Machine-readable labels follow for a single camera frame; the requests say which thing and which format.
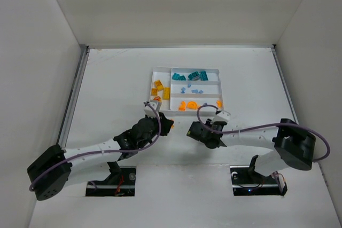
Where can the yellow long lego brick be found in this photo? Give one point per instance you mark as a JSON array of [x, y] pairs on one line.
[[166, 93]]

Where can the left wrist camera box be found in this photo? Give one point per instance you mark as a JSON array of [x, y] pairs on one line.
[[151, 108]]

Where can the small orange square lego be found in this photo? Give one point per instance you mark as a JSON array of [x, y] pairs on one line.
[[154, 92]]

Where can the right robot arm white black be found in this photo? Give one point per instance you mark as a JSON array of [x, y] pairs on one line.
[[290, 145]]

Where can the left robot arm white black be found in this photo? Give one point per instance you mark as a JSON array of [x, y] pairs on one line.
[[59, 167]]

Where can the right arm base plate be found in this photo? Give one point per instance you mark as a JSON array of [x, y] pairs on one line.
[[249, 183]]

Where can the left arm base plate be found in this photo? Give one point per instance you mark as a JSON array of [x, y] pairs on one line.
[[115, 185]]

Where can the teal curved lego brick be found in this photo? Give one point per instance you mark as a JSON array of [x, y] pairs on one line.
[[175, 76]]

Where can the teal small lego brick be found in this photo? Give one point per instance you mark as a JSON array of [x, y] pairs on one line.
[[182, 78]]

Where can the orange curved lego piece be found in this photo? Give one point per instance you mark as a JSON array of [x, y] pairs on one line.
[[182, 106]]

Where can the teal round printed lego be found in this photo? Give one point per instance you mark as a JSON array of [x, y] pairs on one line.
[[194, 76]]

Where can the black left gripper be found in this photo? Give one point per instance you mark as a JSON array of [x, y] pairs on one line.
[[163, 124]]

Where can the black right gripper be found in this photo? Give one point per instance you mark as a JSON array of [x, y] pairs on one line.
[[194, 130]]

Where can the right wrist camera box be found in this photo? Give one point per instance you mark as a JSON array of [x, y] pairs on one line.
[[221, 116]]

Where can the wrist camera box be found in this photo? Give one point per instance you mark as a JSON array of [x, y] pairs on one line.
[[151, 108], [221, 116]]

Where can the yellow curved lego brick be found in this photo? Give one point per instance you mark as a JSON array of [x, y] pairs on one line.
[[158, 85]]

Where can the white divided sorting tray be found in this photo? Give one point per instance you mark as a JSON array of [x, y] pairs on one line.
[[212, 89]]

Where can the orange arch lego piece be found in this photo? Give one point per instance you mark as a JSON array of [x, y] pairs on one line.
[[192, 105]]

